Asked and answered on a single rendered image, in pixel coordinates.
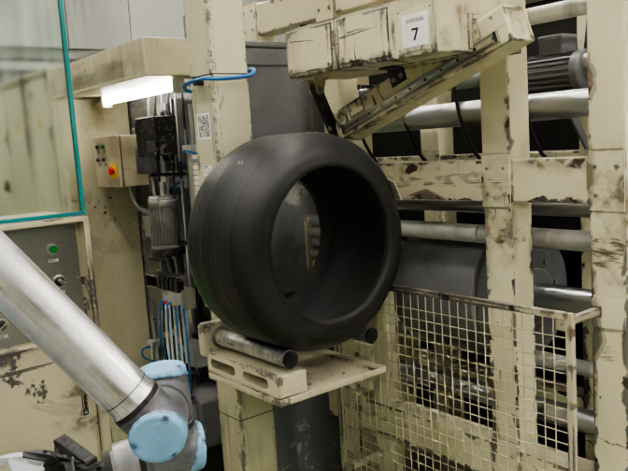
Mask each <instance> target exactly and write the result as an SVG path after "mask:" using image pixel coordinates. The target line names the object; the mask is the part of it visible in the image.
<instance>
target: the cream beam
mask: <svg viewBox="0 0 628 471"><path fill-rule="evenodd" d="M497 7H499V2H498V0H396V1H393V2H390V3H386V4H383V5H379V6H376V7H370V8H367V9H363V10H360V11H356V12H352V13H350V14H346V15H342V16H339V17H335V18H332V19H329V20H325V21H319V22H315V23H312V24H309V25H306V26H302V27H298V28H295V29H292V30H289V31H286V42H287V56H288V69H289V79H308V78H314V77H329V78H328V79H356V78H361V77H366V76H372V75H377V74H383V73H388V71H387V70H379V68H380V67H384V66H390V65H398V66H403V67H406V66H407V65H410V64H419V63H425V62H431V61H435V60H441V59H447V58H451V57H457V56H462V55H467V54H470V53H471V52H472V49H473V44H474V39H473V22H475V21H477V20H478V19H480V18H481V17H483V16H485V15H486V14H488V13H489V12H491V11H492V10H494V9H495V8H497ZM425 9H428V24H429V44H424V45H419V46H415V47H410V48H405V49H403V42H402V23H401V16H404V15H407V14H411V13H415V12H419V11H422V10H425Z"/></svg>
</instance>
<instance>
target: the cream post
mask: <svg viewBox="0 0 628 471"><path fill-rule="evenodd" d="M183 1H184V12H185V22H186V34H187V44H188V55H189V67H190V77H191V79H193V77H225V76H237V75H244V74H248V72H247V60H246V48H245V36H244V23H243V11H242V0H183ZM191 87H192V99H193V119H194V130H195V141H196V152H197V162H198V174H199V184H200V187H201V185H202V183H203V182H204V180H205V178H206V177H207V176H204V169H203V165H211V167H212V168H213V167H214V166H215V165H216V164H217V163H218V162H219V161H220V160H221V159H222V158H223V157H224V156H225V155H227V154H228V153H229V152H231V151H232V150H234V149H236V148H237V147H239V146H240V145H242V144H244V143H246V142H248V141H250V140H252V132H251V120H250V97H249V84H248V78H241V79H232V80H216V81H214V80H205V81H204V86H193V85H192V84H191ZM208 112H209V118H210V130H211V138H210V139H198V128H197V117H196V114H202V113H208ZM217 389H218V399H219V411H220V421H221V442H222V453H223V464H224V471H278V461H277V449H276V437H275V424H274V412H273V404H270V403H268V402H265V401H264V400H262V399H259V398H257V397H255V396H252V395H250V394H247V393H245V392H241V391H240V390H237V389H235V388H233V387H230V386H228V385H226V384H223V383H221V382H218V381H217Z"/></svg>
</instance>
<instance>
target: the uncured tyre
mask: <svg viewBox="0 0 628 471"><path fill-rule="evenodd" d="M317 133H319V134H306V133H294V134H283V135H272V136H261V137H258V138H255V139H252V140H250V141H248V142H246V143H244V144H242V145H240V146H239V147H237V148H236V149H234V150H232V151H231V152H229V153H228V154H227V155H225V156H224V157H223V158H222V159H221V160H220V161H219V162H218V163H217V164H216V165H215V166H214V167H213V168H212V169H211V171H210V172H209V173H208V175H207V177H206V178H205V180H204V182H203V183H202V185H201V187H200V189H199V191H198V193H197V195H196V197H195V199H194V202H193V207H192V211H191V215H190V219H189V225H188V236H187V247H188V257H189V263H190V268H191V271H192V275H193V280H194V283H195V285H196V287H197V290H198V292H199V293H200V294H201V296H202V298H203V300H204V301H205V303H206V304H207V306H208V307H209V308H210V309H211V311H212V312H213V313H214V314H215V315H216V316H217V317H218V318H219V319H220V320H221V321H222V322H223V323H224V324H226V325H227V326H228V327H230V328H231V329H233V330H234V331H236V332H238V333H240V334H242V335H244V336H247V337H250V338H253V339H256V340H260V341H263V342H265V343H268V344H272V345H275V346H278V347H281V348H284V349H287V350H296V351H313V350H325V349H329V348H332V347H335V346H337V345H340V344H342V343H344V342H346V341H348V340H349V339H351V338H352V337H354V336H355V335H357V334H358V333H359V332H361V331H362V330H363V329H364V328H365V326H366V325H367V324H368V323H369V322H371V321H372V319H373V318H374V317H375V316H376V314H377V313H378V311H379V310H380V308H381V306H382V305H383V303H384V301H385V299H386V297H387V295H388V293H389V292H390V289H391V287H392V285H393V282H394V279H395V276H396V273H397V269H398V265H399V261H400V254H401V244H402V232H401V222H400V216H399V211H398V207H397V204H396V201H395V197H394V194H393V190H392V187H391V185H390V183H389V181H388V180H387V178H386V176H385V174H384V173H383V171H382V170H381V168H380V167H379V165H378V164H377V163H376V161H375V160H374V159H373V158H372V157H371V156H370V155H369V154H368V153H367V152H366V151H365V150H363V149H362V148H360V147H359V146H358V145H356V144H354V143H352V142H351V141H348V140H347V139H345V138H342V137H339V136H335V135H331V134H327V133H322V132H317ZM241 159H247V160H246V161H245V162H244V163H243V164H242V165H241V166H235V165H236V164H237V162H238V161H239V160H241ZM298 181H300V182H301V183H302V185H303V186H304V187H305V188H306V189H307V191H308V193H309V194H310V196H311V198H312V200H313V202H314V204H315V207H316V209H317V212H318V216H319V221H320V229H321V238H320V246H319V252H318V256H317V259H316V262H315V264H314V266H313V268H312V270H311V272H310V274H309V276H308V277H307V279H306V281H305V282H304V283H303V285H302V286H301V287H300V288H299V289H298V290H297V291H296V292H295V293H293V294H292V295H291V296H289V297H288V298H286V297H285V296H284V294H283V293H282V291H281V289H280V287H279V285H278V282H277V279H276V276H275V273H274V268H273V264H272V255H271V241H272V233H273V228H274V223H275V219H276V217H277V214H278V210H279V208H280V206H281V204H282V202H283V200H284V198H285V197H286V195H287V194H288V192H289V191H290V189H291V188H292V187H293V186H294V185H295V183H296V182H298Z"/></svg>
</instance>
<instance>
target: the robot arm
mask: <svg viewBox="0 0 628 471"><path fill-rule="evenodd" d="M0 311H1V312H2V313H3V314H4V315H5V316H6V317H7V318H8V319H9V320H10V321H11V322H12V323H14V324H15V325H16V326H17V327H18V328H19V329H20V330H21V331H22V332H23V333H24V334H25V335H26V336H27V337H28V338H29V339H30V340H31V341H32V342H33V343H34V344H35V345H37V346H38V347H39V348H40V349H41V350H42V351H43V352H44V353H45V354H46V355H47V356H48V357H49V358H50V359H51V360H52V361H53V362H54V363H55V364H56V365H58V366H59V367H60V368H61V369H62V370H63V371H64V372H65V373H66V374H67V375H68V376H69V377H70V378H71V379H72V380H73V381H74V382H75V383H76V384H77V385H78V386H79V387H80V388H81V389H82V390H83V391H84V392H86V393H87V394H88V395H89V396H90V397H91V398H92V399H93V400H94V402H95V403H96V404H97V405H98V406H100V407H101V408H102V409H103V410H104V411H105V412H106V413H107V414H108V415H109V416H110V417H111V419H112V420H113V421H114V422H115V423H116V424H117V425H118V426H119V427H120V428H121V429H122V430H123V431H124V432H125V433H126V434H127V435H128V439H124V440H122V441H118V442H114V443H111V445H110V447H111V451H109V450H104V451H102V454H103V459H104V461H101V462H98V460H97V457H96V456H95V455H93V454H92V453H91V452H89V451H88V450H86V449H85V448H83V447H82V446H81V445H80V444H79V443H77V442H76V441H75V440H73V439H72V438H70V437H69V436H68V435H66V434H64V435H61V436H60V437H58V438H56V439H55V440H53V443H54V451H55V452H54V451H51V450H25V451H23V452H15V453H10V454H6V455H2V456H0V466H8V467H9V469H10V471H198V470H201V469H202V468H204V466H205V465H206V462H207V445H206V439H205V434H204V430H203V426H202V424H201V422H200V421H195V420H194V416H193V405H192V399H191V393H190V387H189V380H188V372H187V369H186V365H185V363H184V362H182V361H178V360H164V361H158V362H154V363H151V364H146V365H144V366H142V367H141V368H139V367H138V366H137V365H136V364H135V363H134V362H133V361H132V360H131V359H130V358H129V357H128V356H127V355H126V354H125V353H124V352H123V351H122V350H121V349H120V348H119V347H118V346H117V345H116V344H115V343H114V342H113V341H112V340H111V339H110V338H109V337H108V336H107V335H106V334H105V333H104V332H103V331H102V330H101V329H100V328H99V327H98V326H97V325H96V324H95V323H94V322H93V321H92V320H91V319H90V318H89V317H88V316H87V315H86V314H85V313H84V312H83V311H82V310H81V309H80V308H79V307H78V306H77V305H76V304H75V303H74V302H73V301H72V300H71V299H70V298H69V297H68V296H67V295H66V294H65V293H64V292H63V291H62V290H61V289H60V288H59V287H58V286H57V285H56V284H55V283H54V282H53V281H52V280H51V279H50V278H49V277H48V276H47V275H46V274H45V273H44V272H43V271H42V270H41V269H40V268H39V267H38V266H37V265H36V264H35V263H34V262H33V261H32V260H31V259H30V258H29V257H28V256H27V255H26V254H24V253H23V252H22V251H21V250H20V249H19V248H18V247H17V246H16V245H15V244H14V243H13V242H12V241H11V240H10V239H9V238H8V237H7V236H6V235H5V234H4V233H3V232H2V231H1V230H0ZM44 467H45V469H44Z"/></svg>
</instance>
